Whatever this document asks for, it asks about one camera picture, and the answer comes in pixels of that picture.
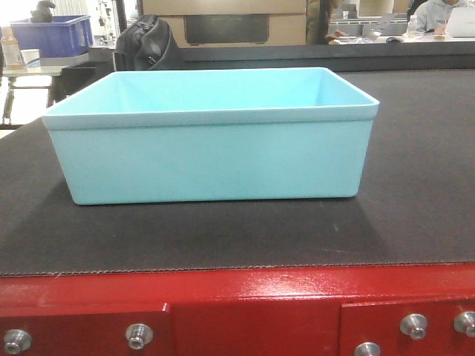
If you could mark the silver bolt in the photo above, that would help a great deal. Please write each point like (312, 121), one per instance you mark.
(367, 349)
(415, 326)
(138, 335)
(464, 323)
(17, 341)

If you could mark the white cup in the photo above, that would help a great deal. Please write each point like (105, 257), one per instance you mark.
(31, 57)

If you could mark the light blue plastic bin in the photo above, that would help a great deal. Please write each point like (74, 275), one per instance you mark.
(197, 135)

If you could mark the red conveyor frame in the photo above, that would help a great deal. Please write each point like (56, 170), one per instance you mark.
(274, 311)

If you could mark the seated person grey hoodie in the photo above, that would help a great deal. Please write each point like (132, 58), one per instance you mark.
(434, 14)

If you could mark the black conveyor belt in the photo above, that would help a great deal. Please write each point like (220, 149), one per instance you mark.
(415, 204)

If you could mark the blue crate on table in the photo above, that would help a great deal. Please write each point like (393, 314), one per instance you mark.
(65, 36)

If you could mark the cardboard box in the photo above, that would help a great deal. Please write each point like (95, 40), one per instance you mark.
(240, 23)

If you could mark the white laptop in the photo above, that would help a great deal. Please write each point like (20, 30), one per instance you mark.
(461, 22)

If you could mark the black backpack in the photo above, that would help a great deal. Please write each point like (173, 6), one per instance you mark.
(147, 44)

